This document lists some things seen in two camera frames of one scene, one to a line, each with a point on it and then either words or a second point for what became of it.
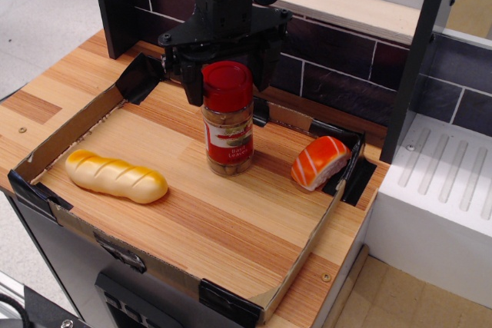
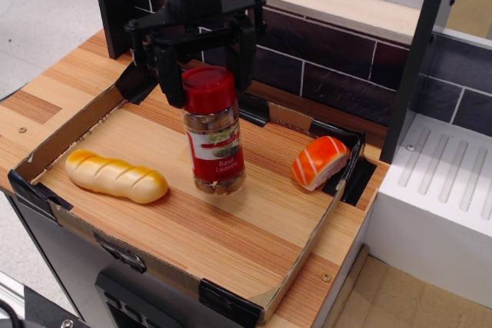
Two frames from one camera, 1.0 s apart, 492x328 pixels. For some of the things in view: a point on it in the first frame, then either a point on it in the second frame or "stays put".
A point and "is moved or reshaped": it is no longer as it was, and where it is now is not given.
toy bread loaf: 118,178 stays put
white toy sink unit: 432,213 stays put
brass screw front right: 326,277 stays put
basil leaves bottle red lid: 228,117 is moved or reshaped
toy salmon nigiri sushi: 317,160 stays put
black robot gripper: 227,27 → 195,6
